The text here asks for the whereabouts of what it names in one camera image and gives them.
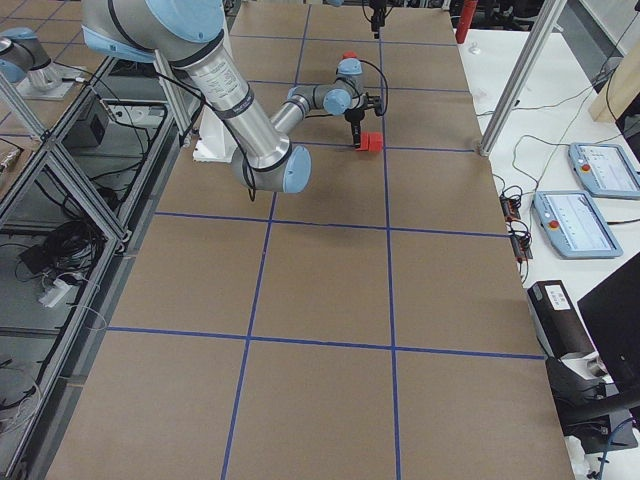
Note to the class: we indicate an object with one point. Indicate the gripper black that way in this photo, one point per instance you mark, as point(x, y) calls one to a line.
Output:
point(354, 118)
point(376, 12)

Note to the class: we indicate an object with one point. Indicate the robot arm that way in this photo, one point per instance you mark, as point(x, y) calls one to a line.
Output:
point(190, 35)

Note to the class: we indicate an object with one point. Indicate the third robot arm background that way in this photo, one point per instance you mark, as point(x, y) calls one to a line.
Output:
point(27, 65)

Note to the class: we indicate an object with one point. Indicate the red fire extinguisher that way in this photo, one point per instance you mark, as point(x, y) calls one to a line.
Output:
point(465, 20)

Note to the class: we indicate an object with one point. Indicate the small electronics board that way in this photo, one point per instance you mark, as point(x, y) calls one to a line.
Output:
point(510, 206)

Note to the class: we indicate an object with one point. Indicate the near teach pendant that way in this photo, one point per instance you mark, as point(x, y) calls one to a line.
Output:
point(574, 225)

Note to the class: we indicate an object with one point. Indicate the teach pendant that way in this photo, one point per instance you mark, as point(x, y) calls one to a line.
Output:
point(574, 225)
point(605, 170)

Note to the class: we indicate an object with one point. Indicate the wooden board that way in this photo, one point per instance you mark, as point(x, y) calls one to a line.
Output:
point(620, 90)

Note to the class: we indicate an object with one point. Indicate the far teach pendant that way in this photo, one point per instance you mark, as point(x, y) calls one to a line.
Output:
point(605, 170)

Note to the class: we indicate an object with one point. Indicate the black box with label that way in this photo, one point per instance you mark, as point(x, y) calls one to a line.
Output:
point(556, 320)

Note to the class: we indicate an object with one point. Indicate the black monitor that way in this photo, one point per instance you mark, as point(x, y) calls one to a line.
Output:
point(610, 312)

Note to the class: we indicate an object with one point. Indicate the white power strip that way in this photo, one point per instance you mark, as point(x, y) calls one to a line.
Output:
point(54, 294)

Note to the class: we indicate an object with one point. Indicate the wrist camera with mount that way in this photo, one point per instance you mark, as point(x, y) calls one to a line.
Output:
point(375, 103)

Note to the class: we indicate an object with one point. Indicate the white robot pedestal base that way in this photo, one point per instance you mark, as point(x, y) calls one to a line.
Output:
point(215, 144)

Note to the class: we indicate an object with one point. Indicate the aluminium frame post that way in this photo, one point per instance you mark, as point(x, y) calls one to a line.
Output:
point(523, 67)

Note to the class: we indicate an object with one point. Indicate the aluminium frame rail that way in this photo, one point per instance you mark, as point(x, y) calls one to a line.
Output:
point(74, 206)

